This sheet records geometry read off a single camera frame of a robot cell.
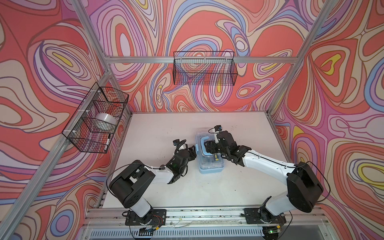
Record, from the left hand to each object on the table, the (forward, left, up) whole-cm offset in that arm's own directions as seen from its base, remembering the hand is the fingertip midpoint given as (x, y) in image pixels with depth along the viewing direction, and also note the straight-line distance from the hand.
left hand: (194, 147), depth 90 cm
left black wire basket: (-5, +53, +23) cm, 58 cm away
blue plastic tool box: (-7, -8, -7) cm, 13 cm away
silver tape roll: (-1, +43, +25) cm, 49 cm away
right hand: (-1, -9, +3) cm, 10 cm away
